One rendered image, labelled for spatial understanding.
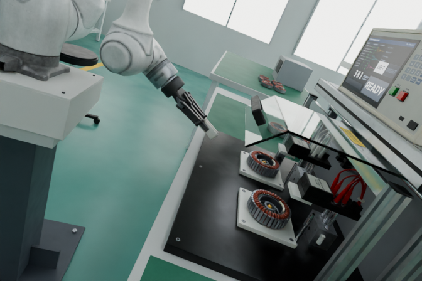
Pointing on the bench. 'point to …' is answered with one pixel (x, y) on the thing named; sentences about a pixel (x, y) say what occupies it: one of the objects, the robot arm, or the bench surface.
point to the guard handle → (257, 110)
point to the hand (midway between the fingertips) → (208, 128)
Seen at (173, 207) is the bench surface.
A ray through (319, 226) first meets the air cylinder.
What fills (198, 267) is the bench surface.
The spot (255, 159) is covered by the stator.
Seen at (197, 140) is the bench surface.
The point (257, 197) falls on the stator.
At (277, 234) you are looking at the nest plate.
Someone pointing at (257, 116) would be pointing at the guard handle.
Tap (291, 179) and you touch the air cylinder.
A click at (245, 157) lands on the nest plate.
